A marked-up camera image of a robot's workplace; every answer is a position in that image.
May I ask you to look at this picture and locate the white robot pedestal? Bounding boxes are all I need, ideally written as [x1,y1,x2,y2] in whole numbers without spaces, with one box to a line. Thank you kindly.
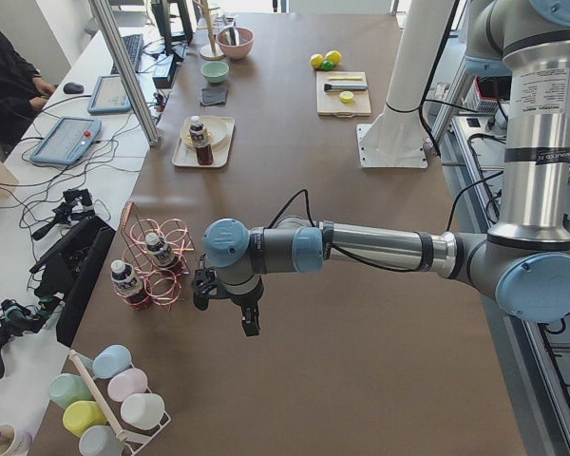
[357,0,459,169]

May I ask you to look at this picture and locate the wooden cutting board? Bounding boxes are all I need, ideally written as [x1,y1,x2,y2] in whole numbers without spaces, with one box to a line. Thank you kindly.
[315,71,371,117]

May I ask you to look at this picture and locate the green lime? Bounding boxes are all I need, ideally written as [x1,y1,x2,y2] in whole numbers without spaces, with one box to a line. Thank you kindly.
[320,60,335,71]

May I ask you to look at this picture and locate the steel cylinder muddler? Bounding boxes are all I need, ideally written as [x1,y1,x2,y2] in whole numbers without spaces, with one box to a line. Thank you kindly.
[323,82,368,92]

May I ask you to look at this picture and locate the blue teach pendant far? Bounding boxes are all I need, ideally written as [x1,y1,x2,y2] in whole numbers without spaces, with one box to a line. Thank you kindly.
[87,75,131,115]

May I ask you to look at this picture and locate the yellow lemon near board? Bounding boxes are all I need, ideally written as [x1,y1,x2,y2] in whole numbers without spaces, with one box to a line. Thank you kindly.
[310,53,325,69]

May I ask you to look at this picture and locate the copper wire bottle rack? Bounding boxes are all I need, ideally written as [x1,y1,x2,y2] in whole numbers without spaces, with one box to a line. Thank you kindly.
[119,200,195,310]

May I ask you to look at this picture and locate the dark tea bottle on tray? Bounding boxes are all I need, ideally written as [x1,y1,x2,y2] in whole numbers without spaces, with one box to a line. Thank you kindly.
[188,116,214,165]

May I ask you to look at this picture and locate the seated person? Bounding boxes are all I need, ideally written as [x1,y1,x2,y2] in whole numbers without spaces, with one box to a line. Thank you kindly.
[0,30,55,150]

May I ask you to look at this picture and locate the bottle in rack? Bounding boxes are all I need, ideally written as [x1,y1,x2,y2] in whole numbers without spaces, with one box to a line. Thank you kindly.
[110,259,150,310]
[145,232,183,274]

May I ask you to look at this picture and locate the black keyboard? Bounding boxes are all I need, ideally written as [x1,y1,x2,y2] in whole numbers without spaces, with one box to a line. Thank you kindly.
[121,33,144,71]

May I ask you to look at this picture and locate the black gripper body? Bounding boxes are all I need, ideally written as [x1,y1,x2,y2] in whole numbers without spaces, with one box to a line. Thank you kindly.
[191,267,264,312]

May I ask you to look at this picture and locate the half lemon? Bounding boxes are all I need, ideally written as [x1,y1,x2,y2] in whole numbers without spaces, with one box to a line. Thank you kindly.
[338,91,354,105]

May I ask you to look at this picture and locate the pink ice bowl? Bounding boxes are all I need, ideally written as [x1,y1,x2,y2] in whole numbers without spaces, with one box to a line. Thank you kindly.
[217,27,255,60]

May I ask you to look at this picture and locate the white plate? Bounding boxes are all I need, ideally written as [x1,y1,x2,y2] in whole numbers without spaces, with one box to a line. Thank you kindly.
[180,115,228,146]

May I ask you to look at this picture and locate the green bowl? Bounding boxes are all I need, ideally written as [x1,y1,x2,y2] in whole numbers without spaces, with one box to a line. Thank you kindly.
[200,61,230,84]

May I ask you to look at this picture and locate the wooden cup tree stand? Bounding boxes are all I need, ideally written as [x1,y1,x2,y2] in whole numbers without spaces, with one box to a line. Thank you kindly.
[193,0,225,61]

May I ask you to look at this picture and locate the yellow lemon outer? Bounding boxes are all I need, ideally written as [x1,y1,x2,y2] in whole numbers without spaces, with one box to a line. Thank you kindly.
[325,49,343,66]

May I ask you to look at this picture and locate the aluminium frame post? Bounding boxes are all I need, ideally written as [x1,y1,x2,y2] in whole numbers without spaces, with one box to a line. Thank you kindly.
[88,0,160,146]

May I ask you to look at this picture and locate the blue teach pendant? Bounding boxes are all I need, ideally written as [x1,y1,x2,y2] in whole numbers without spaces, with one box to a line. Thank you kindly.
[87,75,131,115]
[29,117,102,165]

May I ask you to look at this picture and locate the pastel cup rack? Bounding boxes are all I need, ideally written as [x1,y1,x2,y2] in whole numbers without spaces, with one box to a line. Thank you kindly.
[48,345,171,455]

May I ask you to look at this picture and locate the blue teach pendant near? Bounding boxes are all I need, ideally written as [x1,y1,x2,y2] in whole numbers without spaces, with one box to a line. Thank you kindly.
[29,117,102,165]

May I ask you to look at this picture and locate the yellow plastic knife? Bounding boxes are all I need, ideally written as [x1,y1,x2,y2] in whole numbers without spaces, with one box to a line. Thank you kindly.
[328,74,363,81]

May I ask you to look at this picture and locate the computer mouse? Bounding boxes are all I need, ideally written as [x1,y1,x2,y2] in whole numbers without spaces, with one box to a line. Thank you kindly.
[63,82,85,94]

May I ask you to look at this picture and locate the cream rabbit tray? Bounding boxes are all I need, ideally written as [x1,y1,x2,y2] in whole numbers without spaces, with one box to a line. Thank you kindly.
[171,116,236,168]

